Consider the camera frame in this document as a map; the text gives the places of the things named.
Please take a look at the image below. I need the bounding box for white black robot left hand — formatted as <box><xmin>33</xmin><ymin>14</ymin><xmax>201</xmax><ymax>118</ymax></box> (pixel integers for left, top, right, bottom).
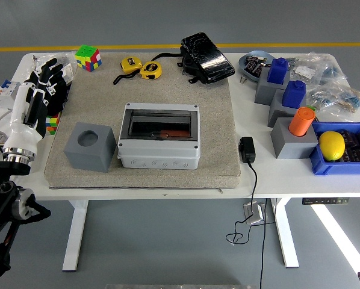
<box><xmin>2</xmin><ymin>58</ymin><xmax>65</xmax><ymax>153</ymax></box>

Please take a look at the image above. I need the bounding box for grey plastic junction box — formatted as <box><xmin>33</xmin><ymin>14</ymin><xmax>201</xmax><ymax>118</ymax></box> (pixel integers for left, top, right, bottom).
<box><xmin>118</xmin><ymin>102</ymin><xmax>201</xmax><ymax>169</ymax></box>

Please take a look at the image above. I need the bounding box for smoky transparent box lid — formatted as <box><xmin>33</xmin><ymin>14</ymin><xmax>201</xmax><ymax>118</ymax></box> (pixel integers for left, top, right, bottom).
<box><xmin>121</xmin><ymin>110</ymin><xmax>196</xmax><ymax>142</ymax></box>

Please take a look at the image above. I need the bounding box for orange cylinder battery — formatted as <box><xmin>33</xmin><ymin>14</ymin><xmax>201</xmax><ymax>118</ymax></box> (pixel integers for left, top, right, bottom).
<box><xmin>288</xmin><ymin>107</ymin><xmax>316</xmax><ymax>137</ymax></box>
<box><xmin>160</xmin><ymin>129</ymin><xmax>190</xmax><ymax>138</ymax></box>

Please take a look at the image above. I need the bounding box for small white box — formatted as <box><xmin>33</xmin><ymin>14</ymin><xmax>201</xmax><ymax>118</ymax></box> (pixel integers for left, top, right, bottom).
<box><xmin>61</xmin><ymin>64</ymin><xmax>75</xmax><ymax>85</ymax></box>

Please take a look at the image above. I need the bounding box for multicolour puzzle cube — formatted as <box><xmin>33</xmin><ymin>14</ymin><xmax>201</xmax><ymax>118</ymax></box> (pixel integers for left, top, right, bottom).
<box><xmin>46</xmin><ymin>113</ymin><xmax>61</xmax><ymax>136</ymax></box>
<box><xmin>74</xmin><ymin>44</ymin><xmax>103</xmax><ymax>73</ymax></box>

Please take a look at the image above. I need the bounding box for white blue circuit breaker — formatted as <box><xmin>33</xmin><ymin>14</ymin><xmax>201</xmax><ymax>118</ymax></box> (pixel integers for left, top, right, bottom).
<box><xmin>0</xmin><ymin>79</ymin><xmax>21</xmax><ymax>109</ymax></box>

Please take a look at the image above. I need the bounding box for black cloth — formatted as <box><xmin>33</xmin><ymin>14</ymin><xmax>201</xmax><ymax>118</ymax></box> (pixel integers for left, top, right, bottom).
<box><xmin>47</xmin><ymin>72</ymin><xmax>71</xmax><ymax>117</ymax></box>

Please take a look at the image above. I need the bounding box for grey holder block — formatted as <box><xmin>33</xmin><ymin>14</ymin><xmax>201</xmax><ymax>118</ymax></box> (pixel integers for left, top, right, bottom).
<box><xmin>270</xmin><ymin>117</ymin><xmax>319</xmax><ymax>160</ymax></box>
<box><xmin>63</xmin><ymin>122</ymin><xmax>117</xmax><ymax>173</ymax></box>
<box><xmin>254</xmin><ymin>67</ymin><xmax>291</xmax><ymax>106</ymax></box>
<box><xmin>267</xmin><ymin>89</ymin><xmax>308</xmax><ymax>128</ymax></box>

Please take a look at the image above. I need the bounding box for black table control panel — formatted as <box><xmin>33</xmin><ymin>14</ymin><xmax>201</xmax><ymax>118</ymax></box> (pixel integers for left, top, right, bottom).
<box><xmin>302</xmin><ymin>197</ymin><xmax>350</xmax><ymax>206</ymax></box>

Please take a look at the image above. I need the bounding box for clear bag of screws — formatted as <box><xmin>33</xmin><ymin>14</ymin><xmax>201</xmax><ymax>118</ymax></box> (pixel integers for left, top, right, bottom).
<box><xmin>52</xmin><ymin>53</ymin><xmax>78</xmax><ymax>69</ymax></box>

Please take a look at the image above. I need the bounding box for blue plastic bin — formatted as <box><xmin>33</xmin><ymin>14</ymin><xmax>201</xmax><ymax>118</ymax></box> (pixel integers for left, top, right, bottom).
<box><xmin>308</xmin><ymin>121</ymin><xmax>360</xmax><ymax>177</ymax></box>

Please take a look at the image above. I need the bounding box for yellow tape measure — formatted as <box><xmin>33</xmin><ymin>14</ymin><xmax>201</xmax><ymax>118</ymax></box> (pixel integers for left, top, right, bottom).
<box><xmin>139</xmin><ymin>60</ymin><xmax>163</xmax><ymax>81</ymax></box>
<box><xmin>113</xmin><ymin>56</ymin><xmax>144</xmax><ymax>86</ymax></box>

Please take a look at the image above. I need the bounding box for yellow lemon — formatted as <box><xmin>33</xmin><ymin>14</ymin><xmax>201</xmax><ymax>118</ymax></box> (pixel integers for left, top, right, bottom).
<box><xmin>318</xmin><ymin>131</ymin><xmax>346</xmax><ymax>162</ymax></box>

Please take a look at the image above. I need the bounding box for black power adapter plug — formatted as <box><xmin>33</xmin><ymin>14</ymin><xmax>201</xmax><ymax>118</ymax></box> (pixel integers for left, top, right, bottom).
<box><xmin>238</xmin><ymin>136</ymin><xmax>256</xmax><ymax>164</ymax></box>

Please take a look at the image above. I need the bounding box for clear bag of small parts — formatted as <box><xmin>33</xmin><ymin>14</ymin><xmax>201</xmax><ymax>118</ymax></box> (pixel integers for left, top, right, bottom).
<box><xmin>330</xmin><ymin>87</ymin><xmax>360</xmax><ymax>123</ymax></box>
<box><xmin>306</xmin><ymin>84</ymin><xmax>340</xmax><ymax>114</ymax></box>

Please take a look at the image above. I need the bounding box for grey-brown mat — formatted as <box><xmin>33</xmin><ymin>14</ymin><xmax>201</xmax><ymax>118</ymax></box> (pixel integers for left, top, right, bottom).
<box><xmin>43</xmin><ymin>52</ymin><xmax>243</xmax><ymax>190</ymax></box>

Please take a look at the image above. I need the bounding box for blue bottle-shaped block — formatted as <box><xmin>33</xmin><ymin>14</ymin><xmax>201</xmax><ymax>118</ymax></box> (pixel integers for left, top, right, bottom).
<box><xmin>267</xmin><ymin>57</ymin><xmax>290</xmax><ymax>85</ymax></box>
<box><xmin>282</xmin><ymin>79</ymin><xmax>307</xmax><ymax>110</ymax></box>

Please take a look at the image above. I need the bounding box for glossy black case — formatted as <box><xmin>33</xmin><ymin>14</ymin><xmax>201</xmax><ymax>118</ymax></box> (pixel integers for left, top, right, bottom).
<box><xmin>151</xmin><ymin>31</ymin><xmax>237</xmax><ymax>85</ymax></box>

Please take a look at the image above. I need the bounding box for clear bag of blue parts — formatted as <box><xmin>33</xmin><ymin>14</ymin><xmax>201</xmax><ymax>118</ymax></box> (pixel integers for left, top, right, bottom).
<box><xmin>315</xmin><ymin>52</ymin><xmax>349</xmax><ymax>88</ymax></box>

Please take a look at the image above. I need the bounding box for clear bag with white label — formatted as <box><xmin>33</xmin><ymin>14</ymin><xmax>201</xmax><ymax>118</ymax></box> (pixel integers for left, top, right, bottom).
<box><xmin>288</xmin><ymin>55</ymin><xmax>322</xmax><ymax>88</ymax></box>

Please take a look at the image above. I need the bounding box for light blue dish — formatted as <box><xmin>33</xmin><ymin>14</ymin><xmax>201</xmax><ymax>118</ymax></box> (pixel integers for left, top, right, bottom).
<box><xmin>238</xmin><ymin>50</ymin><xmax>277</xmax><ymax>84</ymax></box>

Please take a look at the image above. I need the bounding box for black floor cable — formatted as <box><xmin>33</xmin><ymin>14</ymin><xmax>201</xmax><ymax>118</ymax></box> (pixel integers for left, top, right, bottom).
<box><xmin>259</xmin><ymin>198</ymin><xmax>268</xmax><ymax>289</ymax></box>

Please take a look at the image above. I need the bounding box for silver floor bracket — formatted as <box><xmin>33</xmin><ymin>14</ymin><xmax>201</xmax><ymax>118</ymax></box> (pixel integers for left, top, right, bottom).
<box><xmin>243</xmin><ymin>202</ymin><xmax>265</xmax><ymax>226</ymax></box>

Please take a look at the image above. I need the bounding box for black adapter cord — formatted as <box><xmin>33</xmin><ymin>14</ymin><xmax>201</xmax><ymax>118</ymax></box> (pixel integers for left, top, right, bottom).
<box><xmin>225</xmin><ymin>161</ymin><xmax>259</xmax><ymax>246</ymax></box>

